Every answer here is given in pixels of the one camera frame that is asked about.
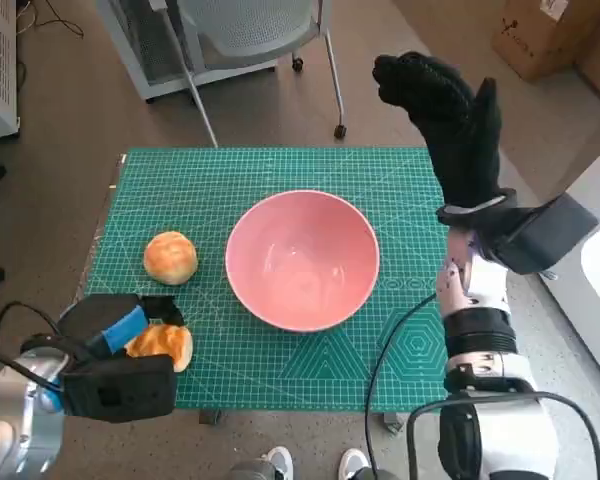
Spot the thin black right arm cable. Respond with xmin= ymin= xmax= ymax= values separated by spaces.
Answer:
xmin=364 ymin=292 xmax=439 ymax=480

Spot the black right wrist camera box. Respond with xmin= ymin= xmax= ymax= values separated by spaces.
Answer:
xmin=494 ymin=193 xmax=600 ymax=275

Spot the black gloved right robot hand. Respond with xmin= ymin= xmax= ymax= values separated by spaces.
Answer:
xmin=372 ymin=50 xmax=504 ymax=209

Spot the rectangular striped bread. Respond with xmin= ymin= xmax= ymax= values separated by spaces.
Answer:
xmin=124 ymin=323 xmax=195 ymax=374

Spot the green cutting mat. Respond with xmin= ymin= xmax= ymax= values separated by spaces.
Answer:
xmin=82 ymin=146 xmax=454 ymax=412

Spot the round bread bun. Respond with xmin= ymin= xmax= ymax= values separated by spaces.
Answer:
xmin=143 ymin=230 xmax=200 ymax=286

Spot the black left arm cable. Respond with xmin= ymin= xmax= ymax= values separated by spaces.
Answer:
xmin=0 ymin=300 xmax=89 ymax=396

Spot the grey robot left leg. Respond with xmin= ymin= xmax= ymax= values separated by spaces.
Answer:
xmin=227 ymin=460 xmax=281 ymax=480

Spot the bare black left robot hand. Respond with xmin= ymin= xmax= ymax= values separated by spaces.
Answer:
xmin=57 ymin=293 xmax=186 ymax=359

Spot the grey mesh chair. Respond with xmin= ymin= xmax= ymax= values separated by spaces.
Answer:
xmin=149 ymin=0 xmax=351 ymax=149

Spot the large cardboard box with print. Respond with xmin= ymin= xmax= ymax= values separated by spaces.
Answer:
xmin=489 ymin=0 xmax=600 ymax=81

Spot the pink bowl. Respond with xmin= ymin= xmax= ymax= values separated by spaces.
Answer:
xmin=224 ymin=189 xmax=381 ymax=334

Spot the grey robot right leg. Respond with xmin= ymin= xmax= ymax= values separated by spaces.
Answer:
xmin=352 ymin=465 xmax=396 ymax=480

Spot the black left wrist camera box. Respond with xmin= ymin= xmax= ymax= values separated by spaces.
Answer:
xmin=59 ymin=353 xmax=177 ymax=424

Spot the grey robot leg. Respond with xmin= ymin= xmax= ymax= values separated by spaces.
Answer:
xmin=352 ymin=465 xmax=396 ymax=480
xmin=227 ymin=460 xmax=281 ymax=480

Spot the black floor cable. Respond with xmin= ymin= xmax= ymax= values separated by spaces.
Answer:
xmin=14 ymin=0 xmax=84 ymax=39

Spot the white shoe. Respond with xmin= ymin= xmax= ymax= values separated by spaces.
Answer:
xmin=265 ymin=445 xmax=295 ymax=480
xmin=339 ymin=448 xmax=369 ymax=480

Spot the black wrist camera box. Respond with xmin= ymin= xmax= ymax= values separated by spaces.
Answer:
xmin=494 ymin=193 xmax=600 ymax=275
xmin=59 ymin=353 xmax=177 ymax=424

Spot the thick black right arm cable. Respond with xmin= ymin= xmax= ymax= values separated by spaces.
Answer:
xmin=405 ymin=391 xmax=600 ymax=480

